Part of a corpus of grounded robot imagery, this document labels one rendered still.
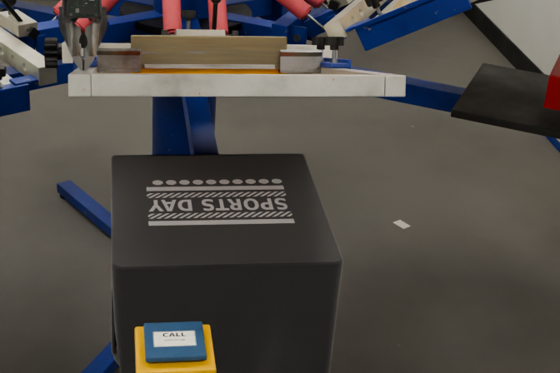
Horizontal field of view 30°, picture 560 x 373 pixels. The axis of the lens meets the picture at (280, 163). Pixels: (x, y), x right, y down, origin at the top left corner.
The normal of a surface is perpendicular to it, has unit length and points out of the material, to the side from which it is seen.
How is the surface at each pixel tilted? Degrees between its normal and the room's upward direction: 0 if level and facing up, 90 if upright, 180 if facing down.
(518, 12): 90
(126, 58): 70
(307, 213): 0
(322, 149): 0
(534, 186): 0
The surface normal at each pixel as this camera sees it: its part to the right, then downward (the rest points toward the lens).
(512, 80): 0.06, -0.90
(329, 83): 0.15, 0.11
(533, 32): -0.99, 0.01
